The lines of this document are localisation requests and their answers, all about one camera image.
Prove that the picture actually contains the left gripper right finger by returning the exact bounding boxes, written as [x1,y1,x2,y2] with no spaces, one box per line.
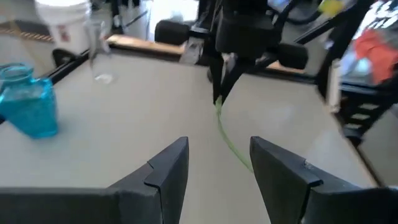
[249,136,398,224]

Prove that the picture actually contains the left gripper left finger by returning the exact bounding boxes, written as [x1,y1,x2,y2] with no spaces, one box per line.
[0,136,190,224]

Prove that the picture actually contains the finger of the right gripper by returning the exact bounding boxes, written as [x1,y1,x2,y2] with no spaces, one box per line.
[219,58,249,103]
[208,57,225,106]

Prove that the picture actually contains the black artificial tulip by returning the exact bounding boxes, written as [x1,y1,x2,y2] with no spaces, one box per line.
[214,95,254,174]

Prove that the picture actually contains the blue textured glass vase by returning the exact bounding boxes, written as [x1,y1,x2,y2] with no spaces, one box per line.
[0,63,59,139]

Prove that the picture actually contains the clear glass vase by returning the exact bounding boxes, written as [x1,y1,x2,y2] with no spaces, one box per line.
[85,20,118,85]

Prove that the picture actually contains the wooden table side board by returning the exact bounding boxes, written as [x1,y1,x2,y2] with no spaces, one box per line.
[106,33,307,75]

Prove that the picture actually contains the black metal side stand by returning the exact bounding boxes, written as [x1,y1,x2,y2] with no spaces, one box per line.
[337,83,398,147]

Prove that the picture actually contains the orange cloth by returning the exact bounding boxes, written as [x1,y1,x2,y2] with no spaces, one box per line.
[354,29,398,85]

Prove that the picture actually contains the white plastic bucket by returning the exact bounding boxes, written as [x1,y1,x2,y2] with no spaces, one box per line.
[33,0,93,55]

